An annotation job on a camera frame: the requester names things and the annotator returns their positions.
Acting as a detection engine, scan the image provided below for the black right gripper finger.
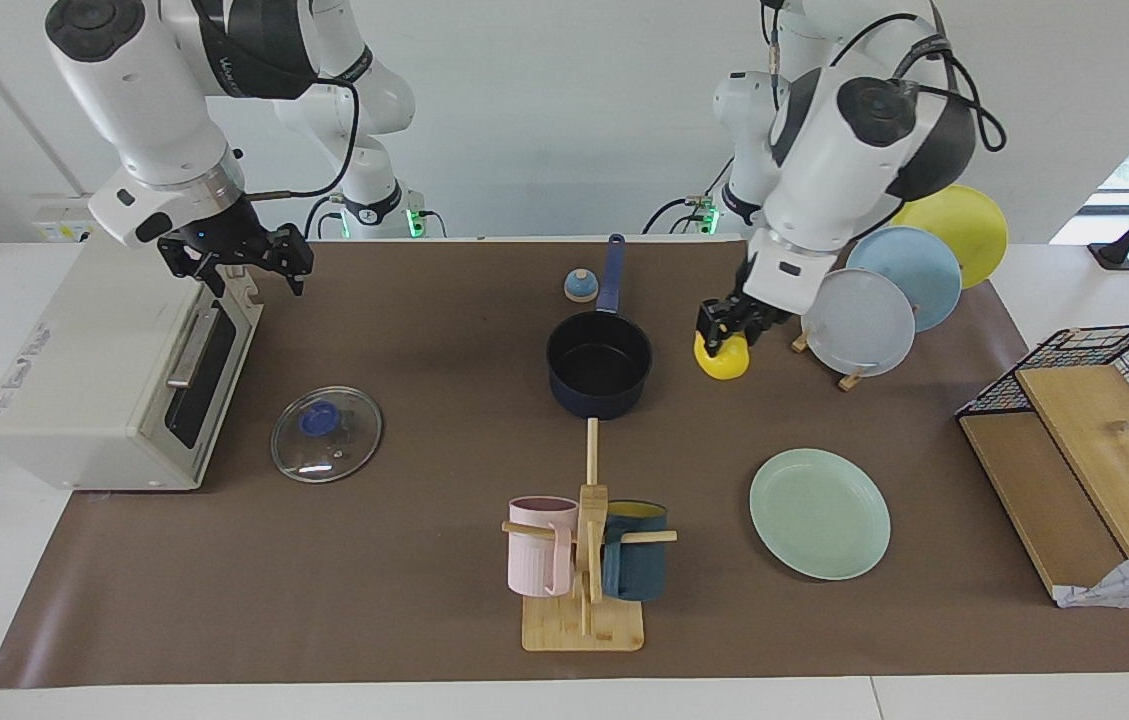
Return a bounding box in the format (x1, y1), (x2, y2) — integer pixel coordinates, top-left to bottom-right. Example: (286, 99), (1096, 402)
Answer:
(264, 224), (315, 297)
(160, 240), (227, 299)

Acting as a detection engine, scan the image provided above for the glass lid blue knob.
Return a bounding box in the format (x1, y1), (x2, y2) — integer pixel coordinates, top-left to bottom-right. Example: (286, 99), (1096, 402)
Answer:
(270, 385), (384, 485)

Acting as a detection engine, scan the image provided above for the grey plate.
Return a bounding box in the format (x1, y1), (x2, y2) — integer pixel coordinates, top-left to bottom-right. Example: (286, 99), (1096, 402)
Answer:
(801, 268), (917, 379)

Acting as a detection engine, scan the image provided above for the wooden plate rack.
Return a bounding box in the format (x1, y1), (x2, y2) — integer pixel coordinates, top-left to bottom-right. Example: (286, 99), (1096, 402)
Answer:
(791, 325), (870, 391)

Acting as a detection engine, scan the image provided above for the light blue plate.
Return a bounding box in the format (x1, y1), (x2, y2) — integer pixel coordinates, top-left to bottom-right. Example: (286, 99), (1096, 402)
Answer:
(846, 225), (963, 333)

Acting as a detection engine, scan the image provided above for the mint green plate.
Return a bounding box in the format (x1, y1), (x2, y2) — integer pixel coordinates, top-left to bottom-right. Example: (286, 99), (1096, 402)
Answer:
(749, 448), (892, 581)

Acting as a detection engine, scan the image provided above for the yellow plate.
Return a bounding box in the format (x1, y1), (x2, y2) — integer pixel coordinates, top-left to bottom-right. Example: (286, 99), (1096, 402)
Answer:
(892, 184), (1009, 291)

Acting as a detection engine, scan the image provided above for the dark blue saucepan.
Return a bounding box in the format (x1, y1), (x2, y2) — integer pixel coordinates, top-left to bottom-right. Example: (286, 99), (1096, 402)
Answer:
(546, 234), (653, 421)

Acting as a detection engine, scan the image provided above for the beige toaster oven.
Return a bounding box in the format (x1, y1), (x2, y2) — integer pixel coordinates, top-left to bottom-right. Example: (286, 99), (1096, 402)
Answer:
(0, 232), (265, 491)

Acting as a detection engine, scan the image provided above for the dark teal mug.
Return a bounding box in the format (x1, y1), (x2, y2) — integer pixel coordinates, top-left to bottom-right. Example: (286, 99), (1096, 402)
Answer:
(602, 500), (669, 602)

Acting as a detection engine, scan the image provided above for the pink ribbed mug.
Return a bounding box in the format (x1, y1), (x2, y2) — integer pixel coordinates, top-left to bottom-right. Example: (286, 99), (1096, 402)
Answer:
(508, 496), (580, 598)

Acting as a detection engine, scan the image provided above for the brown table mat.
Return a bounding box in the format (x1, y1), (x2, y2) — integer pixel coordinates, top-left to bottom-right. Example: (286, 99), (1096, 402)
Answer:
(0, 240), (1129, 689)

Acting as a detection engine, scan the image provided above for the wooden mug tree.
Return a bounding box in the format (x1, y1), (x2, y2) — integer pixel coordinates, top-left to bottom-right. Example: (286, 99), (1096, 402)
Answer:
(501, 418), (678, 653)

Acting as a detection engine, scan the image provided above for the black base cable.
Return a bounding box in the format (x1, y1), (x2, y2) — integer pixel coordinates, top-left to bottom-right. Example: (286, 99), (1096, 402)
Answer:
(302, 195), (345, 241)
(644, 158), (735, 239)

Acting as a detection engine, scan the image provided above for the white wall socket box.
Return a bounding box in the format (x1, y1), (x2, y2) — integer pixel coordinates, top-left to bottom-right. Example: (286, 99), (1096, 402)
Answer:
(32, 193), (130, 243)

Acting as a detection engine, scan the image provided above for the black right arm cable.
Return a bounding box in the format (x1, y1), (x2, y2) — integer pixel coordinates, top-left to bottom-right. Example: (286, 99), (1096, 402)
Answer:
(244, 78), (362, 201)

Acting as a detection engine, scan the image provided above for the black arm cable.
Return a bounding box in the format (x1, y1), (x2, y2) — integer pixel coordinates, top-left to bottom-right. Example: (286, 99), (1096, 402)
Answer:
(769, 10), (1007, 151)
(244, 78), (362, 201)

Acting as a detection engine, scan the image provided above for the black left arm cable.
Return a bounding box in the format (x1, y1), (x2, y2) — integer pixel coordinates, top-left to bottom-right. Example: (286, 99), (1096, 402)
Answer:
(769, 10), (1007, 151)

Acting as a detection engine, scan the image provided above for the black wire basket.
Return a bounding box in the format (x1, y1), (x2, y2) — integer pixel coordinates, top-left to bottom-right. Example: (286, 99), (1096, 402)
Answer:
(956, 323), (1129, 456)

